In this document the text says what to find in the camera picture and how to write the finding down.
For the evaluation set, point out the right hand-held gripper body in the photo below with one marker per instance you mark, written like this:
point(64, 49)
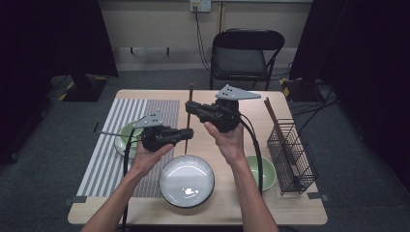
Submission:
point(222, 116)

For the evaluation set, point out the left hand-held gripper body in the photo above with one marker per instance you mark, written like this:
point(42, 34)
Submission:
point(158, 138)

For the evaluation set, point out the large white ribbed plate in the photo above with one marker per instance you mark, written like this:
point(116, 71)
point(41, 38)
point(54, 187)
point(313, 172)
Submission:
point(187, 180)

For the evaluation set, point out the person's right hand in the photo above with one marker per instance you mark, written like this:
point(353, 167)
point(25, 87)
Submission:
point(230, 145)

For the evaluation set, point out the grey floor tape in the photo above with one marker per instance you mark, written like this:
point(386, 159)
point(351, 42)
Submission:
point(75, 199)
point(319, 196)

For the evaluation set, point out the small white ribbed plate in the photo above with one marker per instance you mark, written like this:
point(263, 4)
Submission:
point(121, 148)

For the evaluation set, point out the black folding chair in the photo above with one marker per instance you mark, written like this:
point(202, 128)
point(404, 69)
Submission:
point(241, 61)

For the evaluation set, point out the white wall socket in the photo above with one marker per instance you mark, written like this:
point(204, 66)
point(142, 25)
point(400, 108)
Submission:
point(200, 5)

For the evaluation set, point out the person's left hand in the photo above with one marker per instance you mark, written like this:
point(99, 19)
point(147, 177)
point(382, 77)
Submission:
point(148, 161)

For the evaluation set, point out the black curtain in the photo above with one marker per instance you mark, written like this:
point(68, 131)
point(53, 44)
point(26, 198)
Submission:
point(361, 64)
point(48, 38)

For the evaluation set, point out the green bowl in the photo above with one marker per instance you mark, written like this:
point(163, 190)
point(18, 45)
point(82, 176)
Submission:
point(266, 175)
point(129, 130)

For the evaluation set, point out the grey striped placemat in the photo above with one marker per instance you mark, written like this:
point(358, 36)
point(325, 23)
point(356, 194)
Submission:
point(106, 161)

